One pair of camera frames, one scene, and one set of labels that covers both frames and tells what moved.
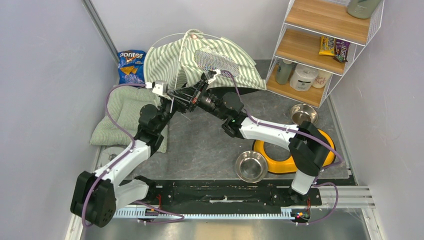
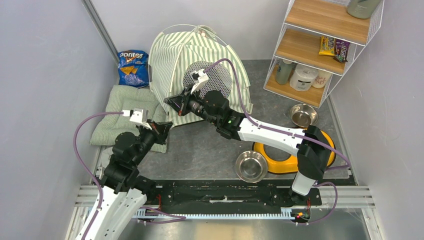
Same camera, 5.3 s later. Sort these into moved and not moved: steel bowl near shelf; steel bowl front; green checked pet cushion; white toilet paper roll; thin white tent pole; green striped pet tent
Moved: thin white tent pole; green striped pet tent
Not moved: white toilet paper roll; steel bowl front; steel bowl near shelf; green checked pet cushion
